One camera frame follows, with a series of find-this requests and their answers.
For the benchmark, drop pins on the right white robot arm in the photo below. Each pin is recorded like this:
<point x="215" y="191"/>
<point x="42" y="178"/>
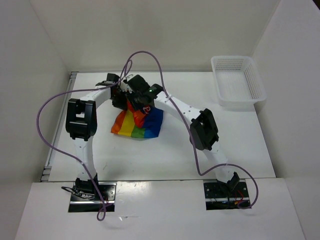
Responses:
<point x="201" y="123"/>

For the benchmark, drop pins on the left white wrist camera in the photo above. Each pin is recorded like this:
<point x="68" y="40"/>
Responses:
<point x="124" y="87"/>

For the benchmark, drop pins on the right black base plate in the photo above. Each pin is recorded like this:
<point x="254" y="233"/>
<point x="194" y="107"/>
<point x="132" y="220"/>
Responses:
<point x="215" y="199"/>

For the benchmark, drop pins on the rainbow striped shorts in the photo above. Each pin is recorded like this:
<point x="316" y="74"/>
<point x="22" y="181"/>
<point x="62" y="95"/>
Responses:
<point x="138" y="124"/>

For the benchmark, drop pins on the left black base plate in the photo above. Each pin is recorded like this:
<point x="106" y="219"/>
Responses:
<point x="81" y="202"/>

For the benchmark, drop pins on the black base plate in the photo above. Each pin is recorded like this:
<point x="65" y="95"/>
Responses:
<point x="81" y="202"/>
<point x="215" y="199"/>

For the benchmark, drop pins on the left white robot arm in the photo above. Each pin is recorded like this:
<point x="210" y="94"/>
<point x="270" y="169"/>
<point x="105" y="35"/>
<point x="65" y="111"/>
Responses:
<point x="82" y="124"/>

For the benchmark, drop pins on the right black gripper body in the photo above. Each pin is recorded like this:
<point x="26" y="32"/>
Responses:
<point x="135" y="101"/>

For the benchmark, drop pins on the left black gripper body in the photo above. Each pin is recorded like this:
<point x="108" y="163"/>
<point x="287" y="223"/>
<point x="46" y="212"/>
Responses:
<point x="119" y="100"/>

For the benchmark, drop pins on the white plastic basket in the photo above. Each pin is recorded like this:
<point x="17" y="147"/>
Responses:
<point x="238" y="82"/>

